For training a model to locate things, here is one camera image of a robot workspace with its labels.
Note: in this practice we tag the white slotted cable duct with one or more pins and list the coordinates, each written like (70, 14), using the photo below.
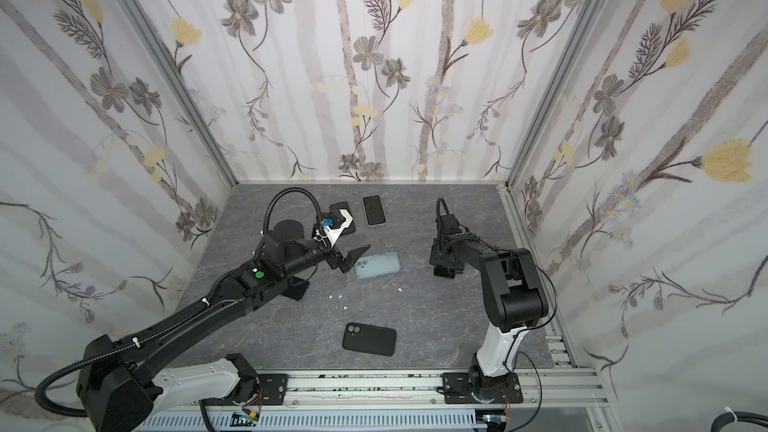
(355, 420)

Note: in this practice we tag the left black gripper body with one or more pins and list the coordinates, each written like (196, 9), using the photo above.
(332, 258)

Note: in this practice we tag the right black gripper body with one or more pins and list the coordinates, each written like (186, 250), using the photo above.
(441, 255)

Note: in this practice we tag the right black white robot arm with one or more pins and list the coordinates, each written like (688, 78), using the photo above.
(513, 298)

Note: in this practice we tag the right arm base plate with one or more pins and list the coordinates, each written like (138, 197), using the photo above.
(469, 388)

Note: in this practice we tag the black phone case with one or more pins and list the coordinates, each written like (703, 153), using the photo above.
(369, 339)
(342, 218)

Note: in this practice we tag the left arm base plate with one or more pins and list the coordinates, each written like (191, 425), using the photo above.
(262, 389)

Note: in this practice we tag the small green circuit board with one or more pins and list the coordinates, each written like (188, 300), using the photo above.
(244, 420)

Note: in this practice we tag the pale blue phone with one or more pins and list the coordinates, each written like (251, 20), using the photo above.
(377, 265)

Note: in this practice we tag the aluminium front rail frame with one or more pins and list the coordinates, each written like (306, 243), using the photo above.
(560, 399)

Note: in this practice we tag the black phone case front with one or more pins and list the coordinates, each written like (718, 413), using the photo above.
(369, 339)

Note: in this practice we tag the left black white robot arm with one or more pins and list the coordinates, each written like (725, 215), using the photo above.
(119, 384)

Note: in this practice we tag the black phone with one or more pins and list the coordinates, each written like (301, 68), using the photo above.
(296, 288)
(374, 210)

